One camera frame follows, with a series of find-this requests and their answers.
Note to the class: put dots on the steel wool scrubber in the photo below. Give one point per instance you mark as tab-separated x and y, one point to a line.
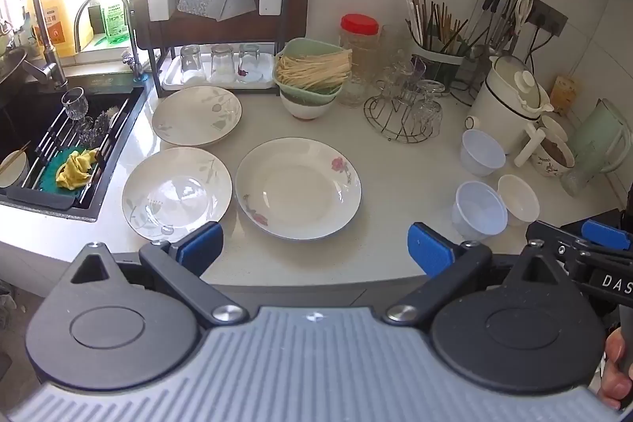
95	128

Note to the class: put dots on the grey leaf print plate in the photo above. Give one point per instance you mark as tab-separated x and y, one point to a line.
198	115

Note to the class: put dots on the green scrubbing pad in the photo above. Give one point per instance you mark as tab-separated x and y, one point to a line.
48	172

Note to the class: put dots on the small steel faucet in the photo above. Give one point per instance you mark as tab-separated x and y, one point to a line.
129	41

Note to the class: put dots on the black dish rack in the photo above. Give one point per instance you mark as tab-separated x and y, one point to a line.
284	26

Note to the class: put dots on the yellow cloth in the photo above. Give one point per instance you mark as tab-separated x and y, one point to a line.
76	167

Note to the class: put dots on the translucent plastic bowl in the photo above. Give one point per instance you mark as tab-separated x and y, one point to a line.
478	209
482	152

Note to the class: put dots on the pale green pitcher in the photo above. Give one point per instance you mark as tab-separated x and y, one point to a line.
601	137

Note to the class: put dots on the white electric cooking pot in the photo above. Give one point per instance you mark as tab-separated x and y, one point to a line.
499	110

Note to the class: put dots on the large textured glass mug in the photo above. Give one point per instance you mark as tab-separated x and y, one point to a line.
357	86

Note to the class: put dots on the clear drinking glass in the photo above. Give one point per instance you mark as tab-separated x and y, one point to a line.
249	61
222	62
191	62

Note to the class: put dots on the tall textured glass tumbler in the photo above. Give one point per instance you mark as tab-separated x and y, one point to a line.
393	41

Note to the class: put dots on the white drip tray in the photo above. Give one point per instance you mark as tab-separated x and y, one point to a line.
170	73

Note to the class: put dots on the red lid plastic jar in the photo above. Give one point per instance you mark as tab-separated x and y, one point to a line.
360	31

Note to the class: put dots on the tall steel kitchen faucet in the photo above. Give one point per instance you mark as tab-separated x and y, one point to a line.
47	51

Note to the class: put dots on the small white bowl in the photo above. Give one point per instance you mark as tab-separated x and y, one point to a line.
519	199

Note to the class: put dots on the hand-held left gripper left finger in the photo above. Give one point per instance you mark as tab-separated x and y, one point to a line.
200	248

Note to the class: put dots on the person's right hand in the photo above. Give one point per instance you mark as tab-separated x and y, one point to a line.
615	360

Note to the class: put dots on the bunch of chopsticks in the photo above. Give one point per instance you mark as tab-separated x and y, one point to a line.
432	21

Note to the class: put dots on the black kitchen sink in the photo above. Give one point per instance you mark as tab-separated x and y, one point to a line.
29	115

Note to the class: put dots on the green leaf print plate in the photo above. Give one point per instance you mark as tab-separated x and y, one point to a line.
173	192

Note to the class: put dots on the bowl with chopsticks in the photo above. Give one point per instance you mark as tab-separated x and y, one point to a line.
14	167

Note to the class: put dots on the dark wall power socket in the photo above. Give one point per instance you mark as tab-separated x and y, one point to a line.
551	19

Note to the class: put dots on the pale dried noodle strips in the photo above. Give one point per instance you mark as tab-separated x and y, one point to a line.
311	68

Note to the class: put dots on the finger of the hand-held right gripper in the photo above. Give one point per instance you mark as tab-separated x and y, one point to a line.
564	246
606	234

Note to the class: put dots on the pink flower print plate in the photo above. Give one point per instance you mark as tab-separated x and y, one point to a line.
299	192

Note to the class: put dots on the textured glass cup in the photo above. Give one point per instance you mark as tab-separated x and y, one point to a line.
578	175

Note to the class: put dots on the clear cut glass cup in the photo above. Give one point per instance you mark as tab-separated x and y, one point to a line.
428	91
395	73
429	115

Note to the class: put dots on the purple foot glass goblet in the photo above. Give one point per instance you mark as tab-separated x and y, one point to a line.
418	68

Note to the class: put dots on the clear stemmed glass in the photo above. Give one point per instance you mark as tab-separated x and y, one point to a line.
74	103

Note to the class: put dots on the green colander basket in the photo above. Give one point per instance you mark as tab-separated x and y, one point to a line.
296	47

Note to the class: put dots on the roll-up sink drain rack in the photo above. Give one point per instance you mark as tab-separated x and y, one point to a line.
47	145

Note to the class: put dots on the green dish soap bottle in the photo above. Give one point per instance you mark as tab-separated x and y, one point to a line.
114	19

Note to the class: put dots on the hanging metal ladles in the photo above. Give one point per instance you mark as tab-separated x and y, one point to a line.
499	16

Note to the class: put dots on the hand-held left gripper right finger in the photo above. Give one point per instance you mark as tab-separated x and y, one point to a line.
428	250

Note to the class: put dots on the yellow detergent bottle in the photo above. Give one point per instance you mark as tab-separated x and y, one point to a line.
54	19

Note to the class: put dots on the printed mug with brown contents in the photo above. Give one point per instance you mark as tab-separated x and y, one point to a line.
556	152

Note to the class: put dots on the white ceramic bowl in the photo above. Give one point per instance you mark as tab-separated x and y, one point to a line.
306	108

